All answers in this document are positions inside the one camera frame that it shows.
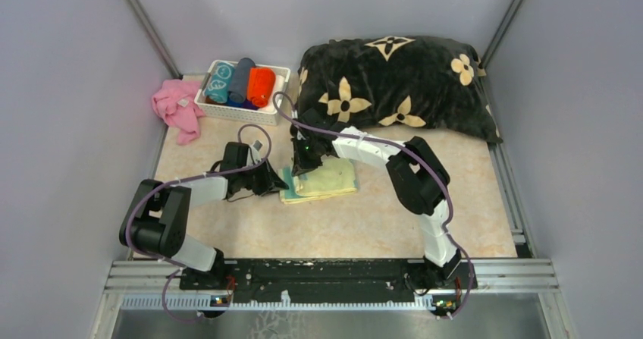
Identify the white rolled towel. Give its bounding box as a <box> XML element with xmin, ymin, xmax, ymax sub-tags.
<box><xmin>265</xmin><ymin>75</ymin><xmax>286</xmax><ymax>114</ymax></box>

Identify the pink towel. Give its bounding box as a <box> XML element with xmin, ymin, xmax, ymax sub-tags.
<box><xmin>152</xmin><ymin>80</ymin><xmax>205</xmax><ymax>146</ymax></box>

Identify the white plastic basket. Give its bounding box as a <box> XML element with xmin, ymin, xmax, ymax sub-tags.
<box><xmin>194</xmin><ymin>60</ymin><xmax>290</xmax><ymax>125</ymax></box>

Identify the grey rolled towel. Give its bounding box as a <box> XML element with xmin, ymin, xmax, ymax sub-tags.
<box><xmin>227</xmin><ymin>58</ymin><xmax>256</xmax><ymax>104</ymax></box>

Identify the orange towel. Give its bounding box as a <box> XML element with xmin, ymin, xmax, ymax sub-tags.
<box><xmin>246</xmin><ymin>67</ymin><xmax>276</xmax><ymax>108</ymax></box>

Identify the patterned teal yellow towel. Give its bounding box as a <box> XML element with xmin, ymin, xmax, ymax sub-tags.
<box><xmin>204</xmin><ymin>62</ymin><xmax>235</xmax><ymax>102</ymax></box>

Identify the small teal yellow towel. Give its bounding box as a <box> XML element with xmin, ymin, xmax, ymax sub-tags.
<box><xmin>278</xmin><ymin>158</ymin><xmax>359</xmax><ymax>205</ymax></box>

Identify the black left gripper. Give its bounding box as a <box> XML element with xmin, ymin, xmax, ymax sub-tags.
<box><xmin>239</xmin><ymin>157</ymin><xmax>289</xmax><ymax>196</ymax></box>

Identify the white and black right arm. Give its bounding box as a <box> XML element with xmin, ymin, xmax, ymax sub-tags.
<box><xmin>290</xmin><ymin>110</ymin><xmax>462</xmax><ymax>287</ymax></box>

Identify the brown rolled towel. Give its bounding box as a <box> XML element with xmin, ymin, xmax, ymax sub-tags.
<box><xmin>205</xmin><ymin>96</ymin><xmax>227</xmax><ymax>105</ymax></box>

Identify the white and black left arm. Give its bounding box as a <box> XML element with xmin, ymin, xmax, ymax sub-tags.
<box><xmin>119</xmin><ymin>142</ymin><xmax>288</xmax><ymax>289</ymax></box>

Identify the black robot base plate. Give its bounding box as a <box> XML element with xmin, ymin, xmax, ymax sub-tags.
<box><xmin>179</xmin><ymin>259</ymin><xmax>478</xmax><ymax>304</ymax></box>

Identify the aluminium frame rail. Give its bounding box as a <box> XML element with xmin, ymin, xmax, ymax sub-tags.
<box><xmin>91</xmin><ymin>258</ymin><xmax>576</xmax><ymax>338</ymax></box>

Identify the blue rolled towel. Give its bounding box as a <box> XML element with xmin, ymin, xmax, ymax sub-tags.
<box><xmin>225</xmin><ymin>99</ymin><xmax>244</xmax><ymax>108</ymax></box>

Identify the black floral pillow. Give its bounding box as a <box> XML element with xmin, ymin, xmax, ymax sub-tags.
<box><xmin>295</xmin><ymin>36</ymin><xmax>503</xmax><ymax>143</ymax></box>

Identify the purple rolled towel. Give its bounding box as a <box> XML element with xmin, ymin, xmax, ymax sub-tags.
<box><xmin>243</xmin><ymin>99</ymin><xmax>259</xmax><ymax>111</ymax></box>

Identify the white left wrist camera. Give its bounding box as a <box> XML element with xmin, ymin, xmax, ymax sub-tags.
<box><xmin>249</xmin><ymin>140</ymin><xmax>263</xmax><ymax>165</ymax></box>

